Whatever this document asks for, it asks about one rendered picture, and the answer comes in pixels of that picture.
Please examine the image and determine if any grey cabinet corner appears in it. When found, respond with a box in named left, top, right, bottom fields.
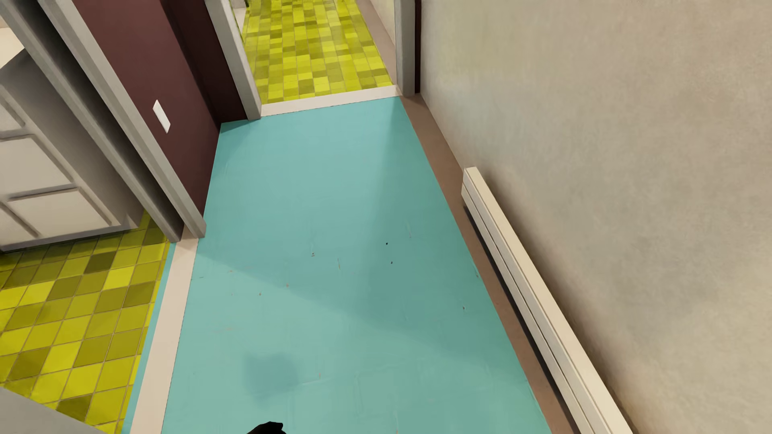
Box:
left=0, top=387, right=105, bottom=434

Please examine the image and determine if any white baseboard heater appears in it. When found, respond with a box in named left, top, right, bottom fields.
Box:
left=461, top=167, right=634, bottom=434

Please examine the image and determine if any white panelled door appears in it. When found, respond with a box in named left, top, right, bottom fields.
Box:
left=0, top=48, right=146, bottom=253

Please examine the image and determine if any grey door frame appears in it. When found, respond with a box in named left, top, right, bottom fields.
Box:
left=0, top=0, right=207, bottom=243
left=205, top=0, right=417, bottom=121

